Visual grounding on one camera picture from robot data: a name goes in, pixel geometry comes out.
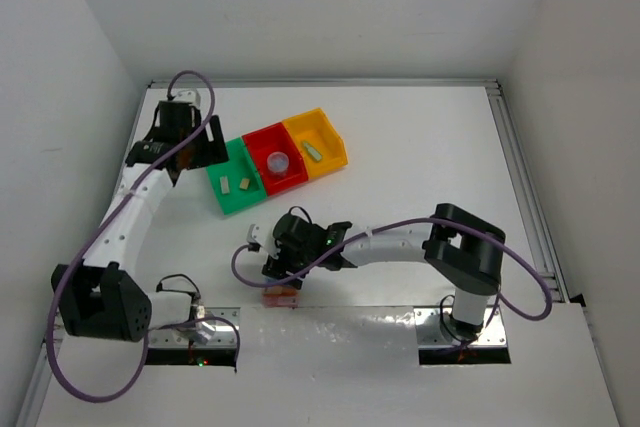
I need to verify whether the long grey eraser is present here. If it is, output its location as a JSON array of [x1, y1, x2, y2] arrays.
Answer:
[[219, 176, 230, 195]]

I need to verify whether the orange highlighter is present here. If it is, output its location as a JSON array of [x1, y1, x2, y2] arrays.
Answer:
[[262, 286, 297, 297]]

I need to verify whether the clear jar of clips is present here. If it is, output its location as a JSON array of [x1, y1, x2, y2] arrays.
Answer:
[[266, 151, 290, 178]]

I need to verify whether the green highlighter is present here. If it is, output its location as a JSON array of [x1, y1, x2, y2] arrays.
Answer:
[[302, 141, 323, 163]]

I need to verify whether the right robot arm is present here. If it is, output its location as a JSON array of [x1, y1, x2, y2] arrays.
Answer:
[[262, 204, 506, 340]]

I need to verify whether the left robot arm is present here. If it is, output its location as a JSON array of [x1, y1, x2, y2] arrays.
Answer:
[[58, 90, 229, 342]]

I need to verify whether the green plastic bin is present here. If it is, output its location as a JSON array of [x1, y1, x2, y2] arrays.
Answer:
[[206, 137, 267, 216]]

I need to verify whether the red plastic bin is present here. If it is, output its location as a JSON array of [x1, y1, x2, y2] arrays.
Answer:
[[242, 122, 309, 196]]

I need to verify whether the pink highlighter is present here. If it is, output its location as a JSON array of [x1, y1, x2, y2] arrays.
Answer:
[[262, 296, 298, 308]]

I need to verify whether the yellow plastic bin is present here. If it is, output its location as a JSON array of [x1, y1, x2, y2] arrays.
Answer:
[[283, 108, 348, 179]]

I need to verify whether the white front board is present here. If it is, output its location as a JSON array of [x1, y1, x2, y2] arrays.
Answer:
[[38, 304, 617, 426]]

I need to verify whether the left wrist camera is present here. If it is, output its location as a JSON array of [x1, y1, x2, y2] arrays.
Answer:
[[173, 89, 201, 109]]

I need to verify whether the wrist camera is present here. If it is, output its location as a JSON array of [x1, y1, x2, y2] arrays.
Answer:
[[246, 224, 280, 258], [173, 89, 201, 109]]

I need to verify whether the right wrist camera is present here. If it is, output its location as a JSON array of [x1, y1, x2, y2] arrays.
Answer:
[[246, 224, 280, 258]]

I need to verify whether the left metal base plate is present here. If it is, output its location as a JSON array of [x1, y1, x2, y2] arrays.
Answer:
[[149, 306, 240, 349]]

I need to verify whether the metal base plate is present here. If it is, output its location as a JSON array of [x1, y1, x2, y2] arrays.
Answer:
[[149, 306, 240, 349], [414, 305, 508, 349]]

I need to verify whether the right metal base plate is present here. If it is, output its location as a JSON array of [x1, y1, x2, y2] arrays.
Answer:
[[414, 305, 508, 349]]

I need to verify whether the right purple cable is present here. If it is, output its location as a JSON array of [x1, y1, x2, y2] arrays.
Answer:
[[230, 216, 554, 351]]

